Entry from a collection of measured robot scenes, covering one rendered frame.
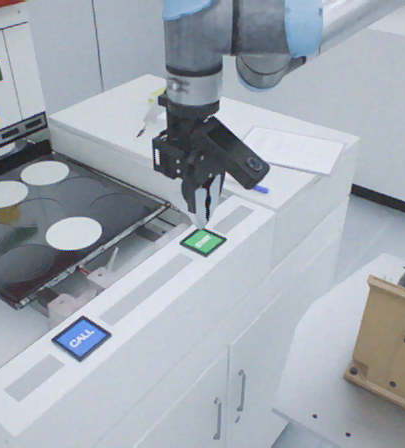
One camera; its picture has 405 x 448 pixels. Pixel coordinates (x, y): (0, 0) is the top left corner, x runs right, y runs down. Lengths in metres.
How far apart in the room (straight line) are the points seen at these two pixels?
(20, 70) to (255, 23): 0.69
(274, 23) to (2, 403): 0.55
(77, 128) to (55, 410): 0.72
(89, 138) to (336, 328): 0.66
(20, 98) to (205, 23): 0.67
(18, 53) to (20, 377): 0.74
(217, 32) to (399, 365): 0.51
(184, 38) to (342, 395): 0.55
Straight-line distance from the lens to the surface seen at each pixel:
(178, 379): 0.90
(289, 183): 1.02
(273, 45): 0.69
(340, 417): 0.84
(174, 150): 0.76
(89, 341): 0.72
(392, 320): 0.77
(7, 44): 1.23
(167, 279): 0.80
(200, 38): 0.68
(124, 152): 1.15
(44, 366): 0.72
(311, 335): 0.93
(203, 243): 0.86
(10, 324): 0.98
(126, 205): 1.07
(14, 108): 1.26
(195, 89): 0.70
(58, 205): 1.10
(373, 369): 0.85
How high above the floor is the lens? 1.49
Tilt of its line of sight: 37 degrees down
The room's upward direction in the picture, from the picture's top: straight up
